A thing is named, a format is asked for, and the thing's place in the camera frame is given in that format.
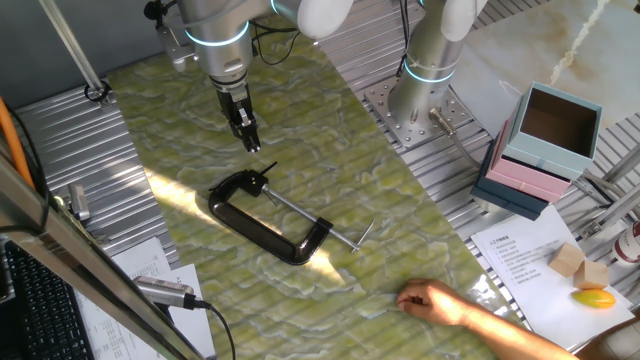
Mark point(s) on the silver ribbed camera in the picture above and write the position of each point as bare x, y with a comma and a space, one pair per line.
160, 292

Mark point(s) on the white instruction paper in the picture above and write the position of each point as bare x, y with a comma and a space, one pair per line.
530, 300

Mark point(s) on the grey metal brace bar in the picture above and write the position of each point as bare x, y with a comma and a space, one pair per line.
590, 187

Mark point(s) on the orange tube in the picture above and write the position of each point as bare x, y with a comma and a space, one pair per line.
14, 142

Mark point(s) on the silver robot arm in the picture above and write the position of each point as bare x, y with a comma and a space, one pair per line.
220, 55

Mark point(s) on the yellow toy mango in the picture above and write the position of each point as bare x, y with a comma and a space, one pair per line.
594, 298

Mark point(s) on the green marble pattern mat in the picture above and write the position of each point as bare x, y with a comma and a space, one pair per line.
325, 140

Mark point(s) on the small silver device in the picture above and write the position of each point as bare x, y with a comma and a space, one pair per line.
79, 202

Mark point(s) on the aluminium pole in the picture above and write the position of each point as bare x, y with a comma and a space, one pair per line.
70, 42

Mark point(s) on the person right forearm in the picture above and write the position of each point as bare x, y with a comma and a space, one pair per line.
510, 335

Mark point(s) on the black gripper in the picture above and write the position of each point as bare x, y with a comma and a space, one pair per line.
232, 105

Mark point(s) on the red and white can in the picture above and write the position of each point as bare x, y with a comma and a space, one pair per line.
627, 245

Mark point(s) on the black keyboard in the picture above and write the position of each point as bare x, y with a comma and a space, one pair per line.
45, 320

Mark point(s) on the light blue open box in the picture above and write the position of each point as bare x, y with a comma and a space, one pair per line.
545, 155

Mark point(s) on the metal frame beam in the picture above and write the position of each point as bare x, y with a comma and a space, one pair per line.
75, 255

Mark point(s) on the silver wrist camera with plug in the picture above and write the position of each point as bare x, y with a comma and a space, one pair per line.
172, 47

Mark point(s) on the black C-clamp with steel screw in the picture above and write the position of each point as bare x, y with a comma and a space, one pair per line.
260, 235

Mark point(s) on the aluminium frame strut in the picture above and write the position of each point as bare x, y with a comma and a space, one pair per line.
612, 212
622, 162

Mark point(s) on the beige marble pattern sheet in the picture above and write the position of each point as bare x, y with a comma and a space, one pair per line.
525, 40

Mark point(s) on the printed table paper sheet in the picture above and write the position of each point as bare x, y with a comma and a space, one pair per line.
115, 335

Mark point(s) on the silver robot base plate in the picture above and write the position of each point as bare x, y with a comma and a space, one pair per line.
410, 135

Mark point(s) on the person right hand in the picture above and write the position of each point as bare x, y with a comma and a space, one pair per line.
435, 302

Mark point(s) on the wooden block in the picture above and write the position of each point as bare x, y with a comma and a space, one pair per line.
566, 260
591, 276

